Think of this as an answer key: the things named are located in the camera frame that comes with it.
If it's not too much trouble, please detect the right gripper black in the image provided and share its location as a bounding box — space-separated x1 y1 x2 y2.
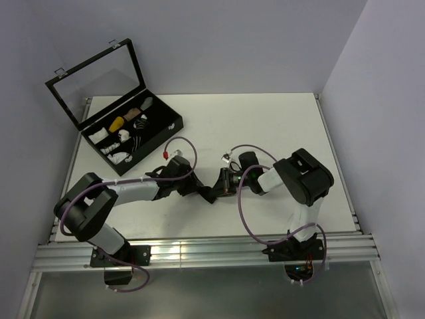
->
209 167 252 197

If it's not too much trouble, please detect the black ankle sock white cuff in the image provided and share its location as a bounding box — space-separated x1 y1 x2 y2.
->
198 186 216 204

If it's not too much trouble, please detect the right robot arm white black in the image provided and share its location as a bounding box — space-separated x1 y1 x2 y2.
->
207 148 334 259

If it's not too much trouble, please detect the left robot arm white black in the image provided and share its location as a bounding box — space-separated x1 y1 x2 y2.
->
54 156 204 265

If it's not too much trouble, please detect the black white striped rolled sock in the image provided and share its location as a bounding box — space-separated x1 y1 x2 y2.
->
133 114 149 130

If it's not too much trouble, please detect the white crumpled sock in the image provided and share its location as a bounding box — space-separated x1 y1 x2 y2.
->
107 152 129 165

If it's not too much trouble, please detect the white grey rolled sock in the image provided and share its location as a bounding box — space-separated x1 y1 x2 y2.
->
118 130 131 143

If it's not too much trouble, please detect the tan rolled sock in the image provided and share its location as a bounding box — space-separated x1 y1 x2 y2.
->
123 108 141 122

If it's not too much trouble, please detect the yellow rolled sock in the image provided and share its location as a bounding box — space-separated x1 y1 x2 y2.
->
108 116 125 133

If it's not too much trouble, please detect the white black patterned rolled sock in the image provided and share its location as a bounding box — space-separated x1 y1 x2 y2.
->
100 143 120 155

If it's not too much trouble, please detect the black display case with lid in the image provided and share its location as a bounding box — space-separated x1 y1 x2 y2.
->
45 39 184 176

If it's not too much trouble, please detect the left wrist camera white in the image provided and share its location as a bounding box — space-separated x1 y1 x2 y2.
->
163 150 183 160

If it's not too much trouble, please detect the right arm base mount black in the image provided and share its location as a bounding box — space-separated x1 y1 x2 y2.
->
262 237 326 281

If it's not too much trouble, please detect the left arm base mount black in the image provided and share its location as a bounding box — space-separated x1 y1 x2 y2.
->
89 243 151 292

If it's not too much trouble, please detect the aluminium frame rail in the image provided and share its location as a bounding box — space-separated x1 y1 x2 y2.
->
31 233 381 272

